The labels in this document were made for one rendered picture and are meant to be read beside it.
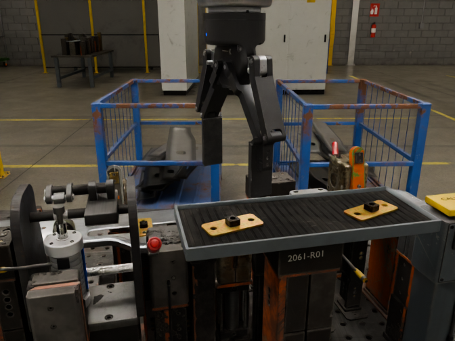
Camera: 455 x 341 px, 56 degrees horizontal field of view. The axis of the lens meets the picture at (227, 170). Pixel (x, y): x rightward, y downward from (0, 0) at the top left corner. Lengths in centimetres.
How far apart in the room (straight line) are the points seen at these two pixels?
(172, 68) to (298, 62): 249
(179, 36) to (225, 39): 816
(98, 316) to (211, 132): 37
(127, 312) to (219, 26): 50
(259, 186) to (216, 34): 18
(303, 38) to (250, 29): 834
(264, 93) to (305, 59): 841
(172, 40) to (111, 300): 802
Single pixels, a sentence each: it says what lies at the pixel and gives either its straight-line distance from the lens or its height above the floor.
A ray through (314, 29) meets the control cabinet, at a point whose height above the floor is 127.
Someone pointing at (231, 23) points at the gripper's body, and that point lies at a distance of 51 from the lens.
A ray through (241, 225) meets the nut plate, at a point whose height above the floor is 116.
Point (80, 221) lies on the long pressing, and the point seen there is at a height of 100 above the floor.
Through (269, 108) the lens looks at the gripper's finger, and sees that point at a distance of 48.
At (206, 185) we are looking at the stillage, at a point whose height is 16.
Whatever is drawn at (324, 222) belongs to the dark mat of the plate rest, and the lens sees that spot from 63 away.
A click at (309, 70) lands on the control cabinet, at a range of 893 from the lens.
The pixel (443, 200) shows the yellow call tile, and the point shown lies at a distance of 77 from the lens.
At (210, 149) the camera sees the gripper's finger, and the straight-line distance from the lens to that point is 63.
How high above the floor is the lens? 144
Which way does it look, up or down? 19 degrees down
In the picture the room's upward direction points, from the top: straight up
